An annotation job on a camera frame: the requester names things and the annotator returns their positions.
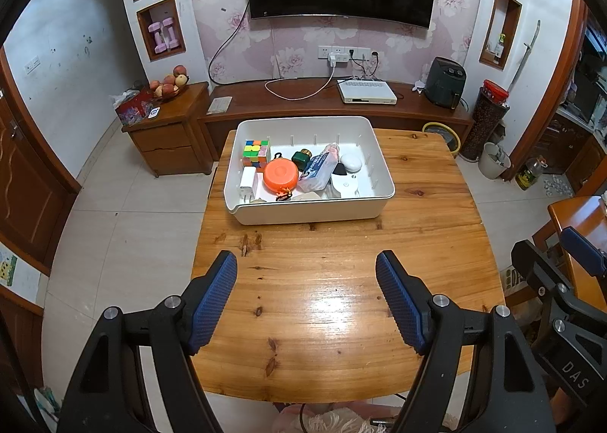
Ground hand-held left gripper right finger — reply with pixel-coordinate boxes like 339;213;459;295
376;250;555;433

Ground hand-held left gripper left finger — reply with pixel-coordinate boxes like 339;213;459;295
57;250;239;433

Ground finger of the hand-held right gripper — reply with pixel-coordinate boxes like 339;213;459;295
560;227;607;282
511;239;577;320

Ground white charger adapter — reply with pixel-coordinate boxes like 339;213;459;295
239;166;261;203

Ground white bottle opener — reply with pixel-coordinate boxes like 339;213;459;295
329;173;363;200

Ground white plastic bin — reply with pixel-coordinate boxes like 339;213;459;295
223;116;396;226

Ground orange round tape measure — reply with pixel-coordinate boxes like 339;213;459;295
264;153;299;201

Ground colourful puzzle cube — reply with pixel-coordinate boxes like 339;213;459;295
242;139;271;171

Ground clear box with blue label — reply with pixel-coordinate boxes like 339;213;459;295
296;143;341;194

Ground printed cardboard box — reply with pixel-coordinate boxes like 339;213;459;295
503;266;525;294

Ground orange wooden chair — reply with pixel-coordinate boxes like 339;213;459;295
531;196;607;315

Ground cluster of small clear bottles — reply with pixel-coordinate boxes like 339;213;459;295
543;175;570;197

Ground yellow oil bottle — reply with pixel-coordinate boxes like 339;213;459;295
515;157;546;191

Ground white bucket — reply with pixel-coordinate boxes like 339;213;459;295
478;142;512;180

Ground pink fuzzy clothing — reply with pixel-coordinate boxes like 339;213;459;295
277;402;404;433

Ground dark display cabinet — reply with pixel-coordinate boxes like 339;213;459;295
545;11;607;194

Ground tall jar with red lid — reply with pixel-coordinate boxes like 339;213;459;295
459;79;510;162

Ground yellow rimmed basin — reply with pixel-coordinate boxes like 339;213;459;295
422;122;463;156

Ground wooden side cabinet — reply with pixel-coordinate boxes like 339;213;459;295
122;81;213;178

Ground white green plastic bag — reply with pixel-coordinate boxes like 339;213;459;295
33;386;61;431

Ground sheathed sword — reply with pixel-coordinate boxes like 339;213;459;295
510;20;541;90

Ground long wooden television cabinet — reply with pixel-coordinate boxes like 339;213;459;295
197;79;476;161

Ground black air fryer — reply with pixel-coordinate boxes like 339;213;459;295
423;57;468;107

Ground red tissue box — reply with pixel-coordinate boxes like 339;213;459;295
114;87;155;126

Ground white set-top box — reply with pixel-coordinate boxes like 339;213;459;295
337;79;398;106

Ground wooden door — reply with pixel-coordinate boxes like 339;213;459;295
0;49;81;275

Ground fruit bowl with apples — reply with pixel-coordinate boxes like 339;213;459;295
148;64;189;98

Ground pink dumbbell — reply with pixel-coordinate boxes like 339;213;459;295
148;22;168;53
162;18;180;49

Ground wall poster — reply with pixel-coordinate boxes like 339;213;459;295
0;250;19;287

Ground white charging cable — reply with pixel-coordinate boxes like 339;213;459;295
264;65;335;102

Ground black power cables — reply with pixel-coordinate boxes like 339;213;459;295
348;51;382;80

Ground white wall outlet strip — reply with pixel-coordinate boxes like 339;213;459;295
318;45;371;60

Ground black television cable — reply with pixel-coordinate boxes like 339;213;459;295
208;0;251;85

